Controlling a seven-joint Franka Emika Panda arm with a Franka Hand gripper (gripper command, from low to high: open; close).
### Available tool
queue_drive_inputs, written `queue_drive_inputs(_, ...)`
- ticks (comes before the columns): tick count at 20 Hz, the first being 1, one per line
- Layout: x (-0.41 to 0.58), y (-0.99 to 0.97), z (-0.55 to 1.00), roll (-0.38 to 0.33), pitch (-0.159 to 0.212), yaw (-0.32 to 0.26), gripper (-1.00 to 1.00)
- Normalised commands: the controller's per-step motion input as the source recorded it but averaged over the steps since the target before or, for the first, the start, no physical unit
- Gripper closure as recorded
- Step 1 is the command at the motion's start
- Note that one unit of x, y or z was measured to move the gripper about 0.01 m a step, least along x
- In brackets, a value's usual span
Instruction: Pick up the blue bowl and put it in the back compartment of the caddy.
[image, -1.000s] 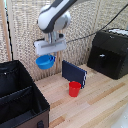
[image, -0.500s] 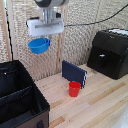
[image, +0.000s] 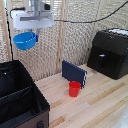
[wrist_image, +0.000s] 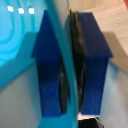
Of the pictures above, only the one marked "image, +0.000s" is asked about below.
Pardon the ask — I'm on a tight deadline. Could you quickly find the black fabric storage bin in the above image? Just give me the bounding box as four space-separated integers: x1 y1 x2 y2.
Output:
0 59 51 128

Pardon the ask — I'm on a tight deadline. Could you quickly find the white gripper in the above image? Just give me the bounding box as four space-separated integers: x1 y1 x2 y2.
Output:
12 9 55 43

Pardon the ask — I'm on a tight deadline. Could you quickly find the navy blue flat box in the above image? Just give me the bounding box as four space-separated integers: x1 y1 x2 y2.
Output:
61 59 88 90

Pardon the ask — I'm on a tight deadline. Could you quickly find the red plastic cup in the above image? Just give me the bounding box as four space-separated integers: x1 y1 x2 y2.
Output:
68 80 82 98

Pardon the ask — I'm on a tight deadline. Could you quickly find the black cable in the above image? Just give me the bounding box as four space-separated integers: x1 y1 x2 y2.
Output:
9 0 128 25

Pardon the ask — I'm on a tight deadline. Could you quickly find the black hard carrying case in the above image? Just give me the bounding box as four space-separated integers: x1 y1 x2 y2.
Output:
86 28 128 80

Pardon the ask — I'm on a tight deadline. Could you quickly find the blue plastic bowl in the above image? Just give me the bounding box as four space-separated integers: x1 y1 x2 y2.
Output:
12 31 38 51

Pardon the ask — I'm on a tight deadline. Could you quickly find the wooden lattice screen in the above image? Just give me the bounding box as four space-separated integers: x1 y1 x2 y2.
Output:
0 0 128 83

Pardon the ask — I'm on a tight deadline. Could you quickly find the white sheet on case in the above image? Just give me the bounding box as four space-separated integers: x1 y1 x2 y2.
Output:
109 27 128 36

